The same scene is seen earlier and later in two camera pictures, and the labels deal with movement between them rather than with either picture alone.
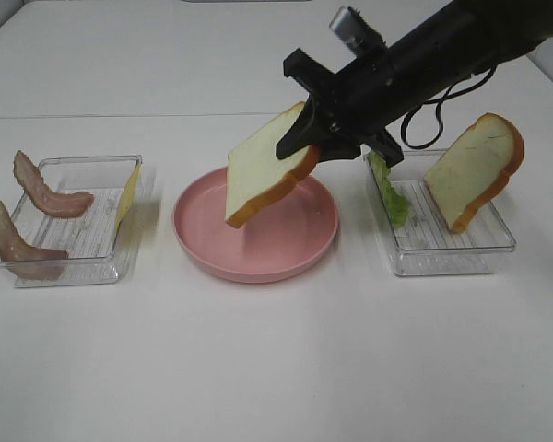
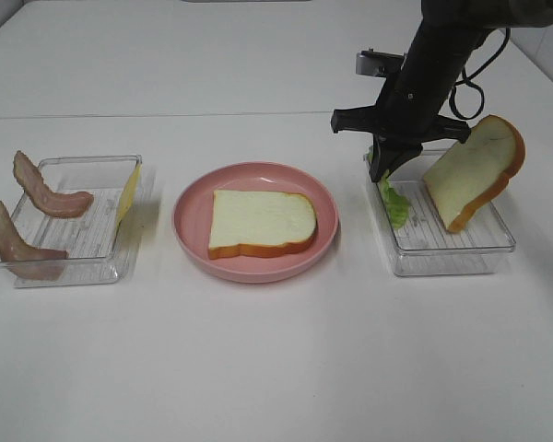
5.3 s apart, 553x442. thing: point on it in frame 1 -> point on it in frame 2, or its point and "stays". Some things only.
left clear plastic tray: x=97 y=250 stays
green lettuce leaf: x=398 y=206 stays
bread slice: x=254 y=171 -> x=259 y=223
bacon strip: x=62 y=204 stays
